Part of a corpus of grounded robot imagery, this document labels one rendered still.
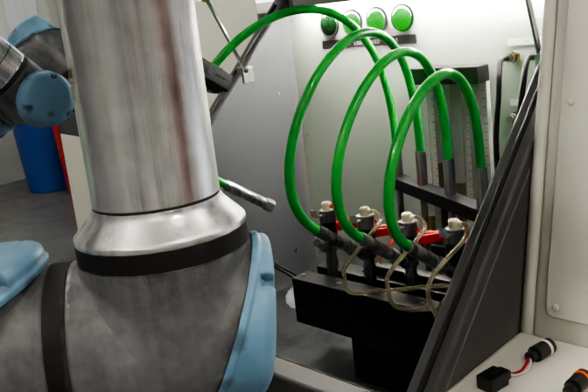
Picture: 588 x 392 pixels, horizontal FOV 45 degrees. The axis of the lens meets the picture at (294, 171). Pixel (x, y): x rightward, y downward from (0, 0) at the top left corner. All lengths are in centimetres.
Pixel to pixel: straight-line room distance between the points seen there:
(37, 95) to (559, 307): 72
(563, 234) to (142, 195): 62
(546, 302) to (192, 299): 60
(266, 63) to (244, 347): 108
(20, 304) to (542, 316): 67
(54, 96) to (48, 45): 17
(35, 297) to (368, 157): 105
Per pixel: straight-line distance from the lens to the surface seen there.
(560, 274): 95
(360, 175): 148
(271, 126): 149
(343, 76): 146
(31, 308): 48
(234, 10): 422
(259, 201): 119
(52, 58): 115
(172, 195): 45
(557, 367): 90
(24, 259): 49
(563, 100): 94
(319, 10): 121
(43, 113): 99
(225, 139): 141
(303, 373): 97
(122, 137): 44
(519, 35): 123
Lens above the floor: 140
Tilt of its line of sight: 12 degrees down
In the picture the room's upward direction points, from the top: 6 degrees counter-clockwise
